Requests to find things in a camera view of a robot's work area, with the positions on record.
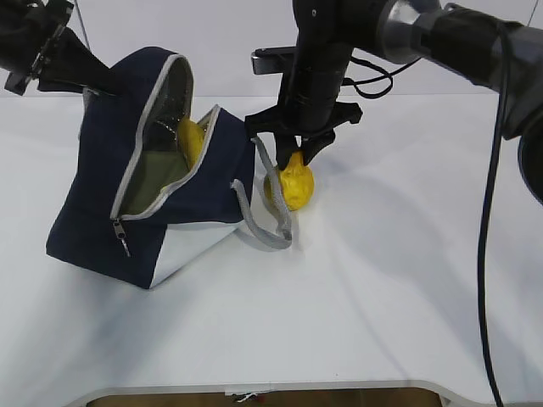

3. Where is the yellow banana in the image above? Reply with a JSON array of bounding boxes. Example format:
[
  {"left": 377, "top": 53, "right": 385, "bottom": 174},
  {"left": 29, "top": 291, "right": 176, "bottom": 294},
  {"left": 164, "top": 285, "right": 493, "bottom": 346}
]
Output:
[{"left": 177, "top": 119, "right": 205, "bottom": 170}]

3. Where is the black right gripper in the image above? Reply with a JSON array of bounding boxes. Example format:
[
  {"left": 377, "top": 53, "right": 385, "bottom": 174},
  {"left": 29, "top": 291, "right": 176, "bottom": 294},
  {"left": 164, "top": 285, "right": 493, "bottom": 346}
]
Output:
[{"left": 244, "top": 43, "right": 362, "bottom": 170}]

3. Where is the green lid glass container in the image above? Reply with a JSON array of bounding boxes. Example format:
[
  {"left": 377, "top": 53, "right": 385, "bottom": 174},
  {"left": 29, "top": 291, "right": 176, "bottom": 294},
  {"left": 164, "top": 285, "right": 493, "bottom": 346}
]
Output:
[{"left": 120, "top": 119, "right": 189, "bottom": 215}]

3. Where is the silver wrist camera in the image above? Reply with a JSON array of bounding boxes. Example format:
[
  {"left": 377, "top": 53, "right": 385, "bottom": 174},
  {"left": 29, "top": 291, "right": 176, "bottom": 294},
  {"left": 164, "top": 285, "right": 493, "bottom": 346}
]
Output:
[{"left": 250, "top": 47, "right": 295, "bottom": 75}]

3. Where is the yellow pear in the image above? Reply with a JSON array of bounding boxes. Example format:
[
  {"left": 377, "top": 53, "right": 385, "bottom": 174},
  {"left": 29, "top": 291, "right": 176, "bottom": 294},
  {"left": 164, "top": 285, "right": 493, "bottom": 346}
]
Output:
[{"left": 273, "top": 151, "right": 315, "bottom": 211}]

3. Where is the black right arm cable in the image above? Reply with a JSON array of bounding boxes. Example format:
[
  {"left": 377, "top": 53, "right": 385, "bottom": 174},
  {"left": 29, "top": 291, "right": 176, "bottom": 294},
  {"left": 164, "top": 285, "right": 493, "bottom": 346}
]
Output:
[{"left": 341, "top": 0, "right": 536, "bottom": 407}]

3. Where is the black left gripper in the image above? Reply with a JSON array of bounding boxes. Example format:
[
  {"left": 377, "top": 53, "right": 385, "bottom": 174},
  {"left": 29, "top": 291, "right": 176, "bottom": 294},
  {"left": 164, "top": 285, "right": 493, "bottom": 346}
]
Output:
[{"left": 3, "top": 1, "right": 125, "bottom": 95}]

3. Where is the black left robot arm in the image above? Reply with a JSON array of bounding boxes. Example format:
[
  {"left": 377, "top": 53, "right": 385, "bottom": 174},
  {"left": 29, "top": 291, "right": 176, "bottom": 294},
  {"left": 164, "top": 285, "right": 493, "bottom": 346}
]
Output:
[{"left": 1, "top": 1, "right": 123, "bottom": 96}]

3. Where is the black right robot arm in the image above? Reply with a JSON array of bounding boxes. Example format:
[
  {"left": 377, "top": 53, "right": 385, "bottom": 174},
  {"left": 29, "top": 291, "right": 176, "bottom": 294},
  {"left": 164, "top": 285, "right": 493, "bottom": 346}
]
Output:
[{"left": 245, "top": 1, "right": 542, "bottom": 198}]

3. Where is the navy blue lunch bag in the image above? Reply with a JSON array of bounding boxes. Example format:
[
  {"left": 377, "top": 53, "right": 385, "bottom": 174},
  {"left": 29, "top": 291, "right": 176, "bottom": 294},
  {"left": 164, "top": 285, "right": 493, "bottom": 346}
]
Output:
[{"left": 46, "top": 47, "right": 293, "bottom": 289}]

